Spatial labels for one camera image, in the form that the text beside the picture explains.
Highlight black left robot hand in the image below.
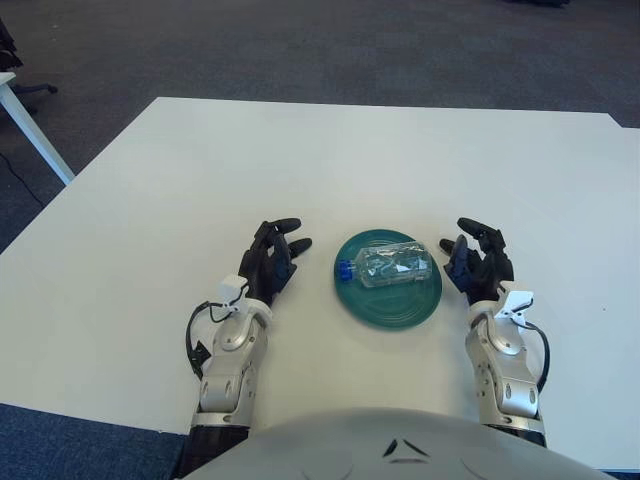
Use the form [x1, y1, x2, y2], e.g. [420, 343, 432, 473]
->
[237, 217, 314, 307]

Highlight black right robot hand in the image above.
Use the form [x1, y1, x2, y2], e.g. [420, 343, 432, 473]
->
[438, 216, 516, 307]

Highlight clear bottle with blue cap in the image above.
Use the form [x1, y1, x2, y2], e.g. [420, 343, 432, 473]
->
[337, 239, 434, 290]

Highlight teal green round plate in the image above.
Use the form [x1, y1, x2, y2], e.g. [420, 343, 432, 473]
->
[332, 228, 444, 331]

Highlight grey robot torso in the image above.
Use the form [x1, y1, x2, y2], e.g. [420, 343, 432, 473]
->
[182, 407, 609, 480]

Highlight white desk leg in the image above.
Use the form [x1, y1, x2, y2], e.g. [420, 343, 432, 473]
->
[0, 71, 76, 185]

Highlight black office chair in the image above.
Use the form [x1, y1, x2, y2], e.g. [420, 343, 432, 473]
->
[0, 17, 59, 114]

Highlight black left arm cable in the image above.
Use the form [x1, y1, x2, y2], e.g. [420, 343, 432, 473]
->
[185, 299, 236, 381]

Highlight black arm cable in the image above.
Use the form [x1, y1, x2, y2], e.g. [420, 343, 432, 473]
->
[519, 322, 551, 394]
[185, 299, 236, 381]

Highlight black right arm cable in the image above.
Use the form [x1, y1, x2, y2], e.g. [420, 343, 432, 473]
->
[519, 322, 551, 394]

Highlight thin black floor cable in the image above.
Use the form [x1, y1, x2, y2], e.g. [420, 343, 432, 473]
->
[0, 152, 46, 205]

